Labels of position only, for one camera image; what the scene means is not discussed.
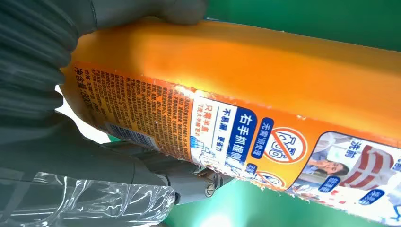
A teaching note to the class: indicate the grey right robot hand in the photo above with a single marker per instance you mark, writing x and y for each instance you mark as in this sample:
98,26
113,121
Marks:
78,163

